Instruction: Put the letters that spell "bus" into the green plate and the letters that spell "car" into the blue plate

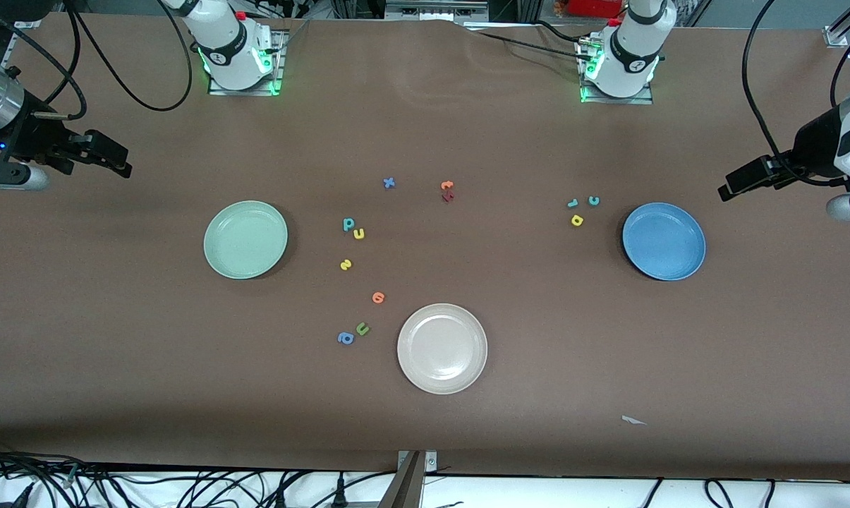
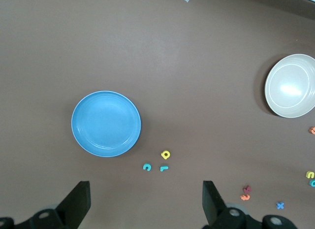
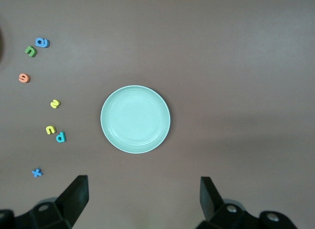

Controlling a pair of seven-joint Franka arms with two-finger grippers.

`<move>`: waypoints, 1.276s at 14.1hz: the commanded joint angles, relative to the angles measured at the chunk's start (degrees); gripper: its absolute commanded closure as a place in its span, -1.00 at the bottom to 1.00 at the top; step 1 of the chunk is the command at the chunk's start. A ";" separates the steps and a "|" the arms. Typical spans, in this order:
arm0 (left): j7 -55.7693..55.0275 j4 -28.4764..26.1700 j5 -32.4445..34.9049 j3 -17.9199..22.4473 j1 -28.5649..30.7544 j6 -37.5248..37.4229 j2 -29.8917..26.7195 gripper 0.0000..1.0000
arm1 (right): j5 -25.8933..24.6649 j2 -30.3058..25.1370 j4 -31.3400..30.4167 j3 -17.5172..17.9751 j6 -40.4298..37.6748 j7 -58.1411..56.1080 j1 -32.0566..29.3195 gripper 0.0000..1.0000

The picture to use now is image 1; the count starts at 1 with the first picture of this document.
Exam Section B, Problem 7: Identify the blue plate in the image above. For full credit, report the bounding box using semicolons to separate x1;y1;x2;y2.
621;202;707;282

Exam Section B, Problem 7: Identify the light green plate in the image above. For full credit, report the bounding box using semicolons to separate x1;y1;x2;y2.
203;200;289;280

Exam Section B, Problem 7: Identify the red box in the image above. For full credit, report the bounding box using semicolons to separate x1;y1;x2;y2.
569;0;624;18

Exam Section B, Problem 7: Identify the beige plate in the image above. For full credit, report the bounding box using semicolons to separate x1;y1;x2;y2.
396;303;489;395

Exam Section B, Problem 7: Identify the aluminium frame profile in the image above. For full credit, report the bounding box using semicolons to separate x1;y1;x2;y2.
823;0;850;49

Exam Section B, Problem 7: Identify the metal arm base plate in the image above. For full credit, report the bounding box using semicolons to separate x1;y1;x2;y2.
207;30;286;97
578;39;655;106

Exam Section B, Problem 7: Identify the grey metal frame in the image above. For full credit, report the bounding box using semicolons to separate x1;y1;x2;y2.
384;0;490;22

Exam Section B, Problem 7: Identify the grey metal table bracket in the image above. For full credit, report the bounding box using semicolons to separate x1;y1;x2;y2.
379;450;438;508

